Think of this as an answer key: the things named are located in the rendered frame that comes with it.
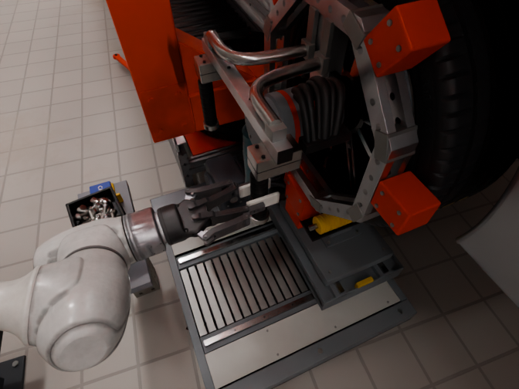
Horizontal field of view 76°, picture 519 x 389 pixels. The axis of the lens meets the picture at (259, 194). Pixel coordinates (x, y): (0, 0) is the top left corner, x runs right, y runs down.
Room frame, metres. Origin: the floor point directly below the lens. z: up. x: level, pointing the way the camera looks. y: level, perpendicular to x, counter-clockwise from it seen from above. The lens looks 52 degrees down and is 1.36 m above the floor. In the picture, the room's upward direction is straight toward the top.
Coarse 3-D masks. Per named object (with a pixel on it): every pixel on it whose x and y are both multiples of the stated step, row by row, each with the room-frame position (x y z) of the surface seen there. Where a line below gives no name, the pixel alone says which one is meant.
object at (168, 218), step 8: (184, 200) 0.40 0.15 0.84; (160, 208) 0.36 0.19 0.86; (168, 208) 0.36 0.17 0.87; (176, 208) 0.36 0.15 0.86; (184, 208) 0.38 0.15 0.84; (200, 208) 0.38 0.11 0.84; (160, 216) 0.34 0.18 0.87; (168, 216) 0.34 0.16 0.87; (176, 216) 0.34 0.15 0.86; (184, 216) 0.36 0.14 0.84; (168, 224) 0.33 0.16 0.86; (176, 224) 0.33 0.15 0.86; (184, 224) 0.34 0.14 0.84; (192, 224) 0.34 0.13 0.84; (200, 224) 0.34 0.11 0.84; (208, 224) 0.35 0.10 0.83; (168, 232) 0.32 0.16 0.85; (176, 232) 0.32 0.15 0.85; (184, 232) 0.32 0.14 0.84; (192, 232) 0.33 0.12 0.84; (168, 240) 0.31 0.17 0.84; (176, 240) 0.31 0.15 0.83; (184, 240) 0.32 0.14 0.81
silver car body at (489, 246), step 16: (240, 0) 1.50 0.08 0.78; (256, 0) 1.33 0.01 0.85; (272, 0) 1.22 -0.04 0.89; (256, 16) 1.34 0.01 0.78; (512, 192) 0.35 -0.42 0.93; (512, 208) 0.33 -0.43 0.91; (496, 224) 0.33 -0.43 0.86; (512, 224) 0.31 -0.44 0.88; (464, 240) 0.35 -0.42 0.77; (480, 240) 0.33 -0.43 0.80; (496, 240) 0.31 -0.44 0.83; (512, 240) 0.30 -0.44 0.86; (480, 256) 0.31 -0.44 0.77; (496, 256) 0.29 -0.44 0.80; (512, 256) 0.28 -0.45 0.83; (496, 272) 0.28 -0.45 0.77; (512, 272) 0.26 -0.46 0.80; (512, 288) 0.24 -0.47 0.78
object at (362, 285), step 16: (272, 208) 0.87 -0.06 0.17; (288, 224) 0.80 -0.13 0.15; (288, 240) 0.71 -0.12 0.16; (304, 256) 0.64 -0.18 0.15; (304, 272) 0.57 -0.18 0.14; (368, 272) 0.57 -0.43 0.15; (384, 272) 0.56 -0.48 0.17; (320, 288) 0.51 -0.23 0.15; (336, 288) 0.50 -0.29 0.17; (352, 288) 0.51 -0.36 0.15; (368, 288) 0.52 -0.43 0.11; (320, 304) 0.45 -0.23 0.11
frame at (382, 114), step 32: (288, 0) 0.79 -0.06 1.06; (320, 0) 0.67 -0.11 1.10; (352, 0) 0.65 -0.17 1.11; (288, 32) 0.89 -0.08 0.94; (352, 32) 0.56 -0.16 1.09; (384, 96) 0.48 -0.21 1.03; (384, 128) 0.44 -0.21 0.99; (416, 128) 0.45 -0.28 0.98; (384, 160) 0.42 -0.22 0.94; (320, 192) 0.60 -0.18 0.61
